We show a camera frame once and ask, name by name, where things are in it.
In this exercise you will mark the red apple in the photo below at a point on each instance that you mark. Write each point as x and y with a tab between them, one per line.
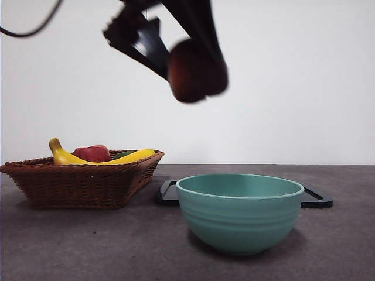
92	152

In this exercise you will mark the teal ribbed bowl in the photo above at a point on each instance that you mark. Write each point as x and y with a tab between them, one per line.
240	222

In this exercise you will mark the brown wicker basket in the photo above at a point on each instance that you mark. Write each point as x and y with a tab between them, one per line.
76	187

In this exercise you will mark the black rectangular tray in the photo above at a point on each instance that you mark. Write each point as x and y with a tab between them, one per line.
167	196

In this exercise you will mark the dark purple plum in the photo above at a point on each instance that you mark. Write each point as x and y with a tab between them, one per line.
193	79

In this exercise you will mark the green avocado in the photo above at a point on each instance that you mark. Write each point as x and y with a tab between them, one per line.
123	154

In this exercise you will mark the yellow banana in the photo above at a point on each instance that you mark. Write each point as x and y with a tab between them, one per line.
63	156

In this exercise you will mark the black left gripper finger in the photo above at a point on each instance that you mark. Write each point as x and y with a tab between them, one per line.
199	26
152	49

